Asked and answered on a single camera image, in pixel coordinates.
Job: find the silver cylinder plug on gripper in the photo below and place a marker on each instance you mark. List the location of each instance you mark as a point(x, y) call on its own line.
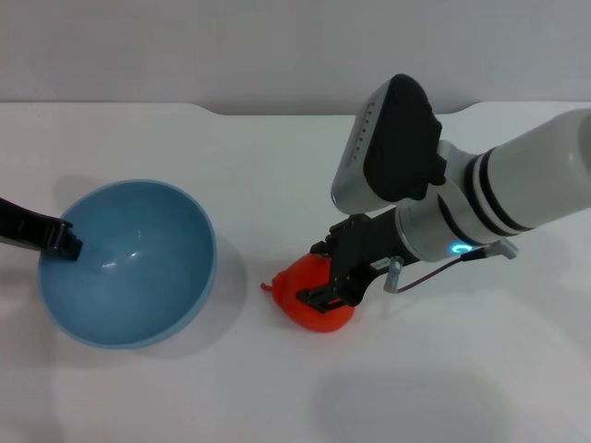
point(392, 274)

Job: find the orange toy fruit with stem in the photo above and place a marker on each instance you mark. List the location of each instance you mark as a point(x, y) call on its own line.
point(295, 281)

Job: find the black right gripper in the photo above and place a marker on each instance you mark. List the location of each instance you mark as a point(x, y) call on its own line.
point(365, 244)

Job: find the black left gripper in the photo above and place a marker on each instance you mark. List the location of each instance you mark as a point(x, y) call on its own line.
point(27, 226)

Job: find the blue bowl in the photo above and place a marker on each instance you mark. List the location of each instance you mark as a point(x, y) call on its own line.
point(138, 286)

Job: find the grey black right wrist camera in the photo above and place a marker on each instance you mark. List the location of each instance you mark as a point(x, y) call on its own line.
point(392, 143)

